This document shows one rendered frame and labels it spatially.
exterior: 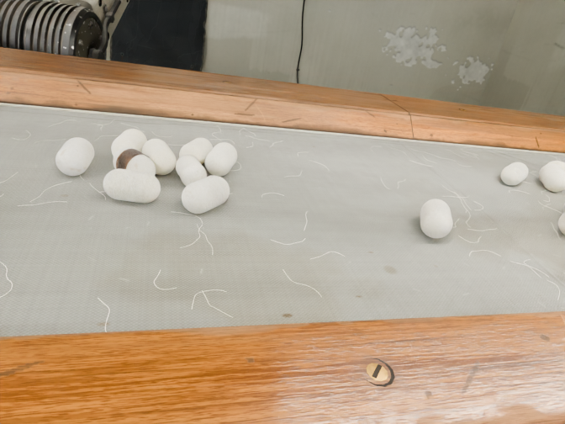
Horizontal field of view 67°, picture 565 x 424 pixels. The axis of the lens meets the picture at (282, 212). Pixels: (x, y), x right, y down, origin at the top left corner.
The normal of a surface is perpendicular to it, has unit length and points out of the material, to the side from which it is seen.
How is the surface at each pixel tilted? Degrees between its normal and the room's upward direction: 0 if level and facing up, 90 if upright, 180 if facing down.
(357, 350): 0
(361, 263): 0
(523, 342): 0
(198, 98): 45
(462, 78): 90
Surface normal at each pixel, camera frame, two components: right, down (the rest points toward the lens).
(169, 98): 0.28, -0.26
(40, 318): 0.17, -0.87
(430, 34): 0.17, 0.50
